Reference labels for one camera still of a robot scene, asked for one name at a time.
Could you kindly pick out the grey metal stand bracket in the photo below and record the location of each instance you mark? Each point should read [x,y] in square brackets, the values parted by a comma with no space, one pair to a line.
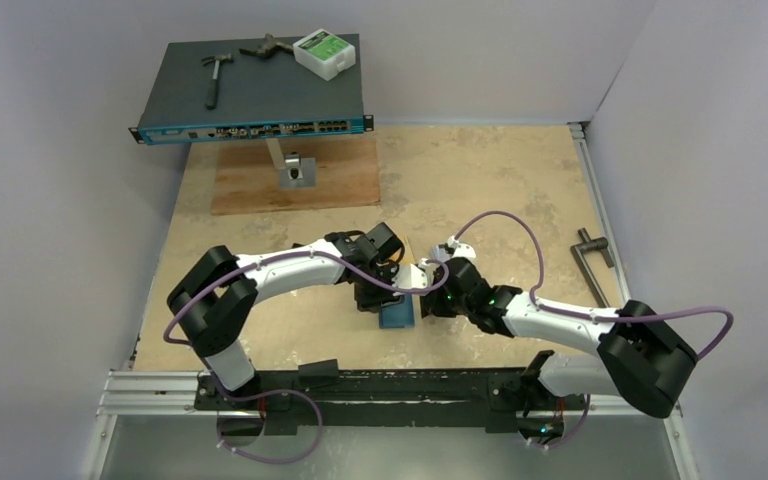
[294,171]

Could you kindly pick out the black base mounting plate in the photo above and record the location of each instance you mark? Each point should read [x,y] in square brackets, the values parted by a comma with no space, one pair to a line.
[496,400]

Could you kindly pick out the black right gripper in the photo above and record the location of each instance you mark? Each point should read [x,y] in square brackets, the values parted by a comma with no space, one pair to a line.
[432,302]

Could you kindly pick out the black block on base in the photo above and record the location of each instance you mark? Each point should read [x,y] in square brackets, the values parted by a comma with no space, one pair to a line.
[318,374]

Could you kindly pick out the blue leather card holder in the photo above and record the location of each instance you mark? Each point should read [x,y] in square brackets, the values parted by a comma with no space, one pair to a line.
[398,315]

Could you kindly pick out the white green plastic box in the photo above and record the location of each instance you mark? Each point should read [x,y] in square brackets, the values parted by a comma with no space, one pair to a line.
[326,54]

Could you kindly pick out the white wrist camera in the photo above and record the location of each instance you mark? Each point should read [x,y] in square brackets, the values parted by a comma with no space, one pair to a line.
[452,248]
[411,279]

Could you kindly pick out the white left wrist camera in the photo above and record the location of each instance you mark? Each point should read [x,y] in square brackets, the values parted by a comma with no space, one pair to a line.
[411,279]

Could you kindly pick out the dark metal clamp tool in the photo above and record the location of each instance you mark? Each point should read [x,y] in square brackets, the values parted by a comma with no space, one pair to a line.
[268,48]

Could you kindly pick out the orange credit card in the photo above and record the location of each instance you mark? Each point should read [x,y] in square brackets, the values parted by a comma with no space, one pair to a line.
[408,257]

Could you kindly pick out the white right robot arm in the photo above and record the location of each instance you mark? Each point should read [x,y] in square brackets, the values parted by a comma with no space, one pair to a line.
[618,353]

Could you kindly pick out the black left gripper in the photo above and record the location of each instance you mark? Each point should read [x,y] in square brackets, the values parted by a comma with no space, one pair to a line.
[372,303]

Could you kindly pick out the brown wooden board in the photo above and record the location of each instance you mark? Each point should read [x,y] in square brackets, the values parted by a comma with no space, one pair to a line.
[247,182]

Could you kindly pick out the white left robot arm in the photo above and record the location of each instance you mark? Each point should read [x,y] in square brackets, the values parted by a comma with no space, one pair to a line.
[212,302]

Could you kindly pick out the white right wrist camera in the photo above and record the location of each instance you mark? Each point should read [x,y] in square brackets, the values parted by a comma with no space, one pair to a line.
[452,248]

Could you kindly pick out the black handled hammer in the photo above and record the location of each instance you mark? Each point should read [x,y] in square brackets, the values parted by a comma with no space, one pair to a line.
[213,87]

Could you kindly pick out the blue network switch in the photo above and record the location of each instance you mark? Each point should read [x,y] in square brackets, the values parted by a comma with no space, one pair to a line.
[258,99]

